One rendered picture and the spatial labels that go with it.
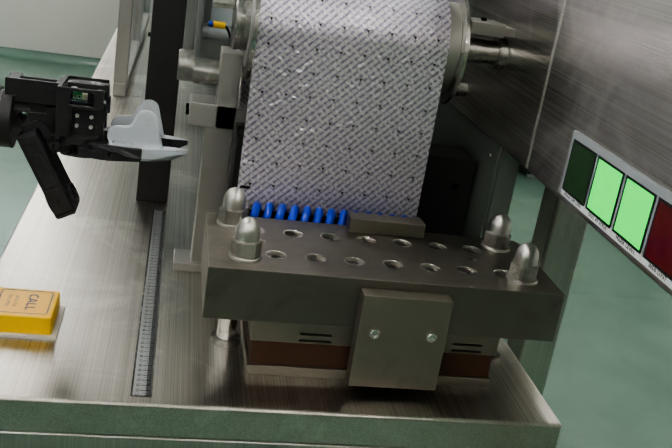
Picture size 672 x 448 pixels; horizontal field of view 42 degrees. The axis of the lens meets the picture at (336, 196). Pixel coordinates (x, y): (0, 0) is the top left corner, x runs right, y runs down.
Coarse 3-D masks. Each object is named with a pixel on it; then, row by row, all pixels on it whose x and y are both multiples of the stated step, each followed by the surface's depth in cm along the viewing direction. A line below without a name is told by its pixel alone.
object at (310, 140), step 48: (288, 96) 107; (336, 96) 108; (384, 96) 109; (432, 96) 110; (288, 144) 109; (336, 144) 110; (384, 144) 111; (288, 192) 111; (336, 192) 112; (384, 192) 113
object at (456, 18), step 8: (456, 8) 111; (456, 16) 110; (456, 24) 109; (456, 32) 109; (248, 40) 106; (456, 40) 109; (248, 48) 106; (456, 48) 109; (448, 56) 109; (456, 56) 109; (448, 64) 109; (456, 64) 110; (448, 72) 110; (448, 80) 111
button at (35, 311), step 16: (0, 288) 103; (16, 288) 103; (0, 304) 99; (16, 304) 100; (32, 304) 100; (48, 304) 101; (0, 320) 97; (16, 320) 97; (32, 320) 98; (48, 320) 98
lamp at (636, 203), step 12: (624, 192) 81; (636, 192) 78; (648, 192) 77; (624, 204) 80; (636, 204) 78; (648, 204) 76; (624, 216) 80; (636, 216) 78; (648, 216) 76; (624, 228) 80; (636, 228) 78; (636, 240) 78
